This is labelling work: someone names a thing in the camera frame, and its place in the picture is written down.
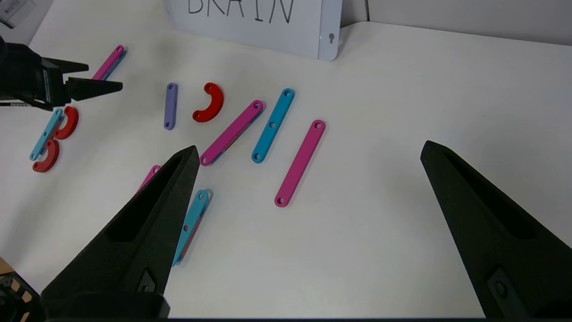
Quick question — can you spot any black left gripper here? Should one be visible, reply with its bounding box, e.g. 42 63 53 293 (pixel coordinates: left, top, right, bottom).
0 38 123 111

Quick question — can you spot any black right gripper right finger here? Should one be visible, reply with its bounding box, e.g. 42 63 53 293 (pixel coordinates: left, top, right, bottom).
420 140 572 319

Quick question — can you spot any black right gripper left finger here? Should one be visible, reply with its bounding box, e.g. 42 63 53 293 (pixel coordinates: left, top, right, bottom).
41 145 201 296

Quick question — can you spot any pink wooden bar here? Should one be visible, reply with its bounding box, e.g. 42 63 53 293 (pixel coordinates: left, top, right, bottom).
274 119 326 208
136 165 161 193
200 100 265 167
92 45 127 81

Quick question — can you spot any small red wooden arc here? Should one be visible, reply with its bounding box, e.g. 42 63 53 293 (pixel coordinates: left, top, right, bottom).
192 82 224 123

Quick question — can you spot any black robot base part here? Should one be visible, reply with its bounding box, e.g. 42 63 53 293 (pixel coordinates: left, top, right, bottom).
0 274 45 322

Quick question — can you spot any white BRAIN sign card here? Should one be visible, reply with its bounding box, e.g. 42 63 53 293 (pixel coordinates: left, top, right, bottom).
165 0 343 62

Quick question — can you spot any large red wooden arc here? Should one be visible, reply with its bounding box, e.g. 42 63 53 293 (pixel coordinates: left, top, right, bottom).
54 106 80 140
32 139 60 174

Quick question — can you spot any long blue wooden bar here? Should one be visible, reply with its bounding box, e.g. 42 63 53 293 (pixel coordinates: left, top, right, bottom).
172 189 210 267
29 107 64 161

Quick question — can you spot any short purple wooden bar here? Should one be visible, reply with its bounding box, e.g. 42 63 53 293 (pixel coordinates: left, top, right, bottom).
163 82 178 131

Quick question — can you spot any short blue wooden bar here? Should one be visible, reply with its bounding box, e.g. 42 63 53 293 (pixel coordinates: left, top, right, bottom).
251 88 295 164

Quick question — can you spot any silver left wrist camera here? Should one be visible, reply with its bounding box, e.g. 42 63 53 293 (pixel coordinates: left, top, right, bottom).
0 0 54 45

